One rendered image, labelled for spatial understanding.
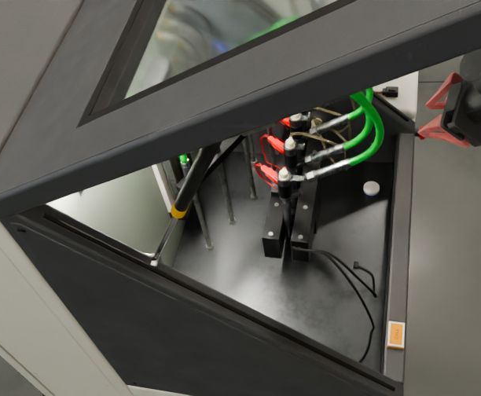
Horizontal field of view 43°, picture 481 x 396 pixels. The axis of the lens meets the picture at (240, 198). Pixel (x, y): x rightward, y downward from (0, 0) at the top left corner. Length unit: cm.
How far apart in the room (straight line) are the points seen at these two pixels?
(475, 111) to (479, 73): 11
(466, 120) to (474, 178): 179
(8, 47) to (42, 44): 5
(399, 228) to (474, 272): 111
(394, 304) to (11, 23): 87
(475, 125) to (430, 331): 145
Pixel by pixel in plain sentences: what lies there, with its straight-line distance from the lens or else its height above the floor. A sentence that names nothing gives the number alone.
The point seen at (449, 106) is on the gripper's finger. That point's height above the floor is 143.
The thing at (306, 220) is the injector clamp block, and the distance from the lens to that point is 132.
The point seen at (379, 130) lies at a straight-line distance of 106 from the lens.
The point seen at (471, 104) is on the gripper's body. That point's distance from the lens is 90.
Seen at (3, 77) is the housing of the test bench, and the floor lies 150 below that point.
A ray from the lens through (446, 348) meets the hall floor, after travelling 228.
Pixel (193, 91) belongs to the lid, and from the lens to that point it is 58.
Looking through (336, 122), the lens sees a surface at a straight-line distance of 128.
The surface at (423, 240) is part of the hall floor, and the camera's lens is 248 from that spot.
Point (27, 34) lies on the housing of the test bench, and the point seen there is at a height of 150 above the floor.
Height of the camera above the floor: 207
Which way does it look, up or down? 53 degrees down
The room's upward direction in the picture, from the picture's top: 11 degrees counter-clockwise
